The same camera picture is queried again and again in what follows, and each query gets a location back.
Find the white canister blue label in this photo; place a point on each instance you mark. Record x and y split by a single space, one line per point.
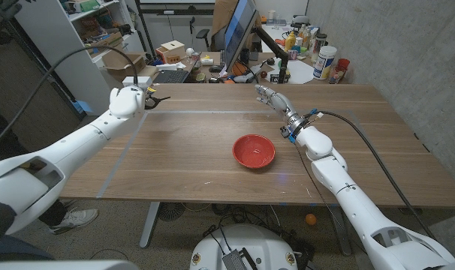
324 62

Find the whiteboard with black frame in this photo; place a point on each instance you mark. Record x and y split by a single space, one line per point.
182 11

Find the black cup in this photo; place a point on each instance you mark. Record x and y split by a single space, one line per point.
244 56

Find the white handheld device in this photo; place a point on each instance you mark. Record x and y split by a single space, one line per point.
244 78

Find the grey table leg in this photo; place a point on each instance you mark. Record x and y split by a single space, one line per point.
337 240
149 225

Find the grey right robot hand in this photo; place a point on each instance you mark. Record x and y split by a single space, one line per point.
282 105

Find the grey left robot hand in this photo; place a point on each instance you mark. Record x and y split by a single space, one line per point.
150 101

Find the black air blower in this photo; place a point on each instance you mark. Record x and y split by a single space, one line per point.
165 99

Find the white power strip box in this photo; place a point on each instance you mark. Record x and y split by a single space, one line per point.
130 80

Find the red bowl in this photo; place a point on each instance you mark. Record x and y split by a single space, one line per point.
254 152

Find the black computer monitor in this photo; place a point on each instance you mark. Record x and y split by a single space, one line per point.
237 30

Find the printed cardboard box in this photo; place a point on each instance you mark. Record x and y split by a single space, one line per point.
103 43

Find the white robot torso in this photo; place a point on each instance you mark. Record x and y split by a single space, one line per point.
246 243

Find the open cardboard box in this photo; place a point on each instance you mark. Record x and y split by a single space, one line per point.
124 65

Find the small orange ball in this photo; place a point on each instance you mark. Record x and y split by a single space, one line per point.
311 219

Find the orange basketball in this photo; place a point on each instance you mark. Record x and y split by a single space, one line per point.
239 69

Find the dark red ball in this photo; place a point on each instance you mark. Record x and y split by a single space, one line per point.
264 74

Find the black printed card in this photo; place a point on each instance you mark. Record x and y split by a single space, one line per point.
276 78

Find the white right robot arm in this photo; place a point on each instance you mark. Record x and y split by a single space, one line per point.
359 210

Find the yellow mustard bottle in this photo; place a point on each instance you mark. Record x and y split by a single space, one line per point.
290 42

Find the white sneaker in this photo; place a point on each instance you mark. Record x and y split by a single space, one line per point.
75 221

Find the small wooden box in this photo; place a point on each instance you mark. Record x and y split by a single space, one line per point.
172 51

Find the white shelf unit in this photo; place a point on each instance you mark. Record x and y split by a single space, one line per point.
55 37

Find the black office chair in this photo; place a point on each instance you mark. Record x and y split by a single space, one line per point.
205 35

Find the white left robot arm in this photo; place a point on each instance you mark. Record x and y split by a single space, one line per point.
81 135

